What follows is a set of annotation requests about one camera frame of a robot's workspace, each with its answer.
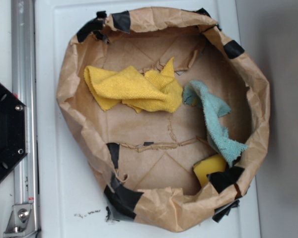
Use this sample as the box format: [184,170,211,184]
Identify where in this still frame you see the teal microfiber cloth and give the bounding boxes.
[182,80,248,167]

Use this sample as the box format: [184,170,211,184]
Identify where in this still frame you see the white tray board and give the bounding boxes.
[34,0,260,238]

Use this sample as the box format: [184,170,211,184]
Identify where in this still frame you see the yellow sponge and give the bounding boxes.
[193,154,227,187]

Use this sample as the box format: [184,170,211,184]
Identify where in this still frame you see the brown paper bag bin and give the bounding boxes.
[57,7,270,232]

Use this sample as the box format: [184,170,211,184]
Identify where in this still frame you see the aluminium extrusion rail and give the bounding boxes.
[11,0,41,238]

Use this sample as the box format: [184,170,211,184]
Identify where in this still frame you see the yellow microfiber cloth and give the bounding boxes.
[83,58,183,113]

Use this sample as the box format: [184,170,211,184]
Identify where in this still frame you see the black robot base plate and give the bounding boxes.
[0,83,27,183]

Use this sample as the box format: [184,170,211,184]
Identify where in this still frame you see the metal corner bracket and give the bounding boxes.
[3,204,36,238]

